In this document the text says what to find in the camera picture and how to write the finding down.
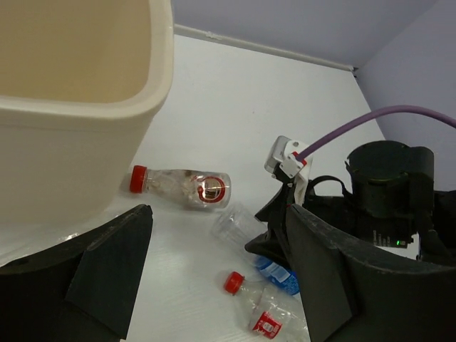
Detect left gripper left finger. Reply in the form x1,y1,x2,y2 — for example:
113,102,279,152
1,204,153,341

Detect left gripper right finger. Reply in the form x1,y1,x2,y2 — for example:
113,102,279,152
286,205,455,341

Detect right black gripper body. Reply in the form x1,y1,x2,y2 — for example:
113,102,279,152
301,175,356,237

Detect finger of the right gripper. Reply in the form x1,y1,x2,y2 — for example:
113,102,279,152
255,183,296,235
244,233,292,267

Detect blue label clear bottle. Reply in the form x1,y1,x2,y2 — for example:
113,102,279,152
209,202,302,297

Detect red cap crushed bottle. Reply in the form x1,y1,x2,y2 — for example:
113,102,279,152
223,271,310,341

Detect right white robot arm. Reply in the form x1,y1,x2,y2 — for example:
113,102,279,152
245,140,455,267

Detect cream plastic bin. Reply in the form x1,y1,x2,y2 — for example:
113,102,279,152
1,1,174,224

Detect red cap brown label bottle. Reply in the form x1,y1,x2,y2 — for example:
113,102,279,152
129,165,232,210

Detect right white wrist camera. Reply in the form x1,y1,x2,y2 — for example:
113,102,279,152
263,135,314,206

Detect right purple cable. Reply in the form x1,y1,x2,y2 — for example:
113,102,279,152
298,104,456,160

